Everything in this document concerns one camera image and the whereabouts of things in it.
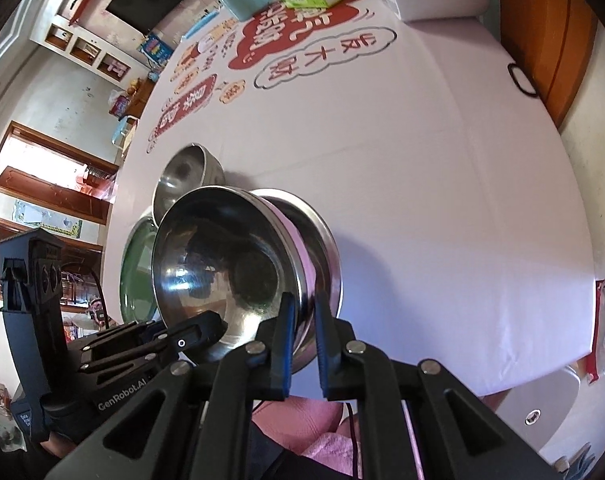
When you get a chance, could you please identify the blue colourful poster board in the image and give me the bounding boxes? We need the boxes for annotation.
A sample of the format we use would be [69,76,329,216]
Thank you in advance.
[137,32,176,67]

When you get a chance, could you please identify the children's wall poster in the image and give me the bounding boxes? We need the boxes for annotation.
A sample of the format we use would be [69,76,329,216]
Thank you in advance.
[12,199,83,238]

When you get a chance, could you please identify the person's dark clothing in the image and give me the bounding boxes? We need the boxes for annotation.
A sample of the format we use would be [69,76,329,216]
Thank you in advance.
[247,420,353,480]

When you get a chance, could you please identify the wooden doorway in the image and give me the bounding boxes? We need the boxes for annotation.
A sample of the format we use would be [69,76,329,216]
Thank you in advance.
[0,120,120,226]

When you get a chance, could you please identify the built-in wall shelf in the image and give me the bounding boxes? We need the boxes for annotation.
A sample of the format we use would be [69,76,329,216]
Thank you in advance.
[30,22,133,86]

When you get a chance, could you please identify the dark wooden cabinet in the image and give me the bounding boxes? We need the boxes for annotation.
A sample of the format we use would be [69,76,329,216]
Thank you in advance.
[0,212,103,306]

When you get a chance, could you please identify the red wall shelf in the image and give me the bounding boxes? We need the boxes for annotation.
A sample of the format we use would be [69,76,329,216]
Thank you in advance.
[68,0,103,26]

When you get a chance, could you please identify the pink cloth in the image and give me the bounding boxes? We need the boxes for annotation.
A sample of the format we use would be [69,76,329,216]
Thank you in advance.
[252,395,356,461]

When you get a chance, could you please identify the blue stool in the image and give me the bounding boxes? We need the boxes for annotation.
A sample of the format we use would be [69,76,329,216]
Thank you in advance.
[111,116,139,151]

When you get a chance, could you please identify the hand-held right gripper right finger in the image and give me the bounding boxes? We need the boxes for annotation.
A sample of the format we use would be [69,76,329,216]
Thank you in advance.
[315,296,558,480]

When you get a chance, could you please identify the wooden sliding door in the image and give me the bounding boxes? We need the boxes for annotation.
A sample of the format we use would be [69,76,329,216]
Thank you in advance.
[497,0,598,128]

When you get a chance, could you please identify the black cable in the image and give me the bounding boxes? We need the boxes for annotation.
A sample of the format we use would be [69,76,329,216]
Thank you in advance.
[343,402,363,480]

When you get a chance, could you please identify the black ring handle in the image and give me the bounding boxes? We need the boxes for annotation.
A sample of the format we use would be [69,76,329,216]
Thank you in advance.
[507,62,539,97]

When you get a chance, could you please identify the green plate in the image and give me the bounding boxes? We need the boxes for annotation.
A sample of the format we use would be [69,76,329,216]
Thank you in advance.
[118,215,160,326]

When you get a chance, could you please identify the wide-rim steel bowl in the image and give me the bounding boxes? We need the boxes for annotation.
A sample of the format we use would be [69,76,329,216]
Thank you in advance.
[255,188,343,376]

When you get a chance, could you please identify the printed pink tablecloth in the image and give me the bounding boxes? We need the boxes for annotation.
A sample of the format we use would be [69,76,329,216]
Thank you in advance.
[102,0,603,396]

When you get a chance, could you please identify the blue face mask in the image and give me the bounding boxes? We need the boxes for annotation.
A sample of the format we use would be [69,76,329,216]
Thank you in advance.
[181,10,220,41]

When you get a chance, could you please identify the red printed box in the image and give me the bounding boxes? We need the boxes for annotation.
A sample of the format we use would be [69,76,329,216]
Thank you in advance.
[107,92,133,118]

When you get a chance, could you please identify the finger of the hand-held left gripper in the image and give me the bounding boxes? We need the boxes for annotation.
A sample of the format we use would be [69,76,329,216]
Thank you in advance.
[80,311,227,373]
[67,321,168,356]

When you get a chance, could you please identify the round steel bowl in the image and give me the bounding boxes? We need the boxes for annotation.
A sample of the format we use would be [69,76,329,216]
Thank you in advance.
[152,142,226,228]

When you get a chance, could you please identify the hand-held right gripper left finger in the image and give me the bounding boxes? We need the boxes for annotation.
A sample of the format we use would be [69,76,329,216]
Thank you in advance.
[45,292,299,480]

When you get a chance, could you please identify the pink-sided steel bowl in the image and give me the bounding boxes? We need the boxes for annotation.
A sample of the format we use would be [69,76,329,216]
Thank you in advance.
[151,186,316,361]

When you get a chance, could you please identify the wooden television cabinet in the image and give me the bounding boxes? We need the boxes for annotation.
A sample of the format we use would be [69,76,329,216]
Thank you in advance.
[127,77,156,116]

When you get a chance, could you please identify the white round-button appliance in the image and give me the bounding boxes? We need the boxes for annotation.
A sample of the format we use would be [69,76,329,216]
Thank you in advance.
[497,365,581,461]

